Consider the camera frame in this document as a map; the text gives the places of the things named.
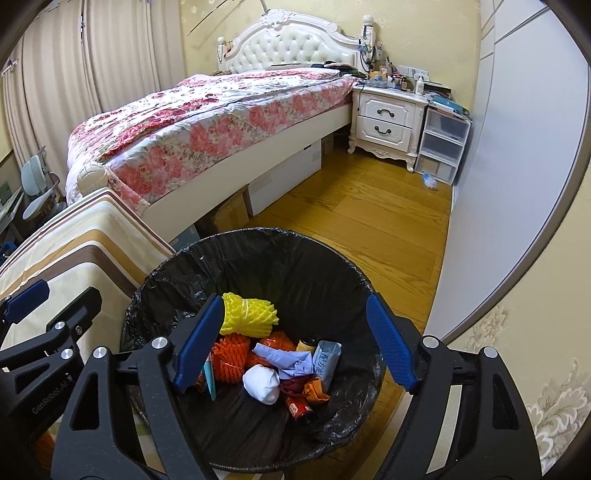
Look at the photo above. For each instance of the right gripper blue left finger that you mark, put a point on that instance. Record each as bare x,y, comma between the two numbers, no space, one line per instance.
192,340

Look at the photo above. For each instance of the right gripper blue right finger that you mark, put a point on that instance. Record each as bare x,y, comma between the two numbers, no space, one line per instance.
398,340

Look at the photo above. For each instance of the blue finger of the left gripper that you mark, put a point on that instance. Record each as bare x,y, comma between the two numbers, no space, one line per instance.
17,307

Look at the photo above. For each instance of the orange red plastic bag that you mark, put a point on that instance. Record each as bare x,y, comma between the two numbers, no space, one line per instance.
278,340

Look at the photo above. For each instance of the black lined trash bin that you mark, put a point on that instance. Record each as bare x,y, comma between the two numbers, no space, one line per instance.
318,294

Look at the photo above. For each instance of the teal white toothpaste tube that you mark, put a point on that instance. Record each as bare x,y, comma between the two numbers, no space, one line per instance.
209,378

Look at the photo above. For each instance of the orange foam fruit net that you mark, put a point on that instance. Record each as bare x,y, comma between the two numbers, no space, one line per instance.
228,357

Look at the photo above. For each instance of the white squeeze tube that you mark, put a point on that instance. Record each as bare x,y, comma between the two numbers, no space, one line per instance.
325,359

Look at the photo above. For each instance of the white crumpled paper ball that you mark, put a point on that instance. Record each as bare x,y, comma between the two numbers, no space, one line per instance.
262,384

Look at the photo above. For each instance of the yellow foam fruit net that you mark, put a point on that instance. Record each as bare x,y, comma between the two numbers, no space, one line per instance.
248,317

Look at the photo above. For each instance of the study desk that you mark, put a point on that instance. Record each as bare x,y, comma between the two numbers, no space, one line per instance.
10,214

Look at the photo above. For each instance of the crumpled lavender cloth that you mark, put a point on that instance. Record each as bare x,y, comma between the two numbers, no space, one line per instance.
289,364

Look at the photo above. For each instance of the striped beige bed cover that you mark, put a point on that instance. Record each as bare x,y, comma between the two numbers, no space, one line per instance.
97,242

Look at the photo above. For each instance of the red snack wrapper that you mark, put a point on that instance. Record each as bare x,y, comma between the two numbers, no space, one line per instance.
302,393

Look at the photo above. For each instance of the light blue desk chair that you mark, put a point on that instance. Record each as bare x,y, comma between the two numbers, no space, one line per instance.
41,186

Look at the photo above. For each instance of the white storage box under bed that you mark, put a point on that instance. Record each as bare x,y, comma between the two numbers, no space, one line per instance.
283,178

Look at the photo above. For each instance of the floral pink bedspread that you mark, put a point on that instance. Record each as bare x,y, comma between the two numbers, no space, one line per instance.
149,147

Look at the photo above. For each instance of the clear plastic drawer unit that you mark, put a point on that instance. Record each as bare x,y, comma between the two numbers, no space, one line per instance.
443,143

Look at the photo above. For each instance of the white nightstand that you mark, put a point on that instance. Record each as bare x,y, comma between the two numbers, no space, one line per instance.
387,123

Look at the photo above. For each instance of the beige curtains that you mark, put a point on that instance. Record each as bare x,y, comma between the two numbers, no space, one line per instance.
81,58

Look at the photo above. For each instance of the white tufted headboard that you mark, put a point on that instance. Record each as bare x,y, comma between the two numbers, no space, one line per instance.
283,39

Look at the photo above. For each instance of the white bed frame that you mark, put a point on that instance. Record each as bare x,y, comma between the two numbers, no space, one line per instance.
176,211

